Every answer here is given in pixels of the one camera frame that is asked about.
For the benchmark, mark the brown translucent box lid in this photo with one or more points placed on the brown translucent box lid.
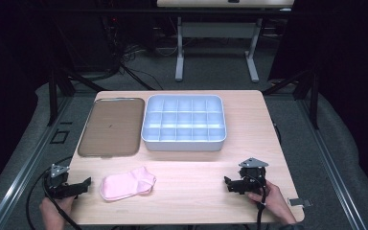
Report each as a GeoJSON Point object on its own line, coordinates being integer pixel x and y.
{"type": "Point", "coordinates": [111, 127]}

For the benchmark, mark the grey metal table clip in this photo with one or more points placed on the grey metal table clip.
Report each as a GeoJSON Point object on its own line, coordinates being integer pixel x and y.
{"type": "Point", "coordinates": [298, 202]}

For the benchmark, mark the person's left hand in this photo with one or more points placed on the person's left hand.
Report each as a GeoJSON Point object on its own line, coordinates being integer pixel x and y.
{"type": "Point", "coordinates": [51, 212]}

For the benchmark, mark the person's right hand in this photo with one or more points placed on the person's right hand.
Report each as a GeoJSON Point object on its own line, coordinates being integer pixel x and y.
{"type": "Point", "coordinates": [276, 202]}

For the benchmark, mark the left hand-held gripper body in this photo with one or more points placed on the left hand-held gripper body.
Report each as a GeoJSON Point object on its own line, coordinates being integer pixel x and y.
{"type": "Point", "coordinates": [58, 185]}

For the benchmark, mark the aluminium floor rail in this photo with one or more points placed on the aluminium floor rail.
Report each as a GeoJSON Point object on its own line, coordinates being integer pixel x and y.
{"type": "Point", "coordinates": [28, 166]}
{"type": "Point", "coordinates": [329, 159]}

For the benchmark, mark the white divided storage box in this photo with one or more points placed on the white divided storage box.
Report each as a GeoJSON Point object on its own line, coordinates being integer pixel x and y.
{"type": "Point", "coordinates": [183, 123]}

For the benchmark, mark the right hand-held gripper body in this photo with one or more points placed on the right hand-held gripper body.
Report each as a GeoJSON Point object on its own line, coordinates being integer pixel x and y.
{"type": "Point", "coordinates": [254, 179]}

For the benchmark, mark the desk with white legs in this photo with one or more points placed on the desk with white legs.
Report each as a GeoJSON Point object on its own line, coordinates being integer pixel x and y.
{"type": "Point", "coordinates": [217, 30]}

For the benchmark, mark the pink sock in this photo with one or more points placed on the pink sock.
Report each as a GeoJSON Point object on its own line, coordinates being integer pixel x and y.
{"type": "Point", "coordinates": [126, 184]}

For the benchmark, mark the black metal frame strut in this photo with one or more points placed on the black metal frame strut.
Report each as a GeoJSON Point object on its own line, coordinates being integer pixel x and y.
{"type": "Point", "coordinates": [313, 96]}
{"type": "Point", "coordinates": [52, 96]}

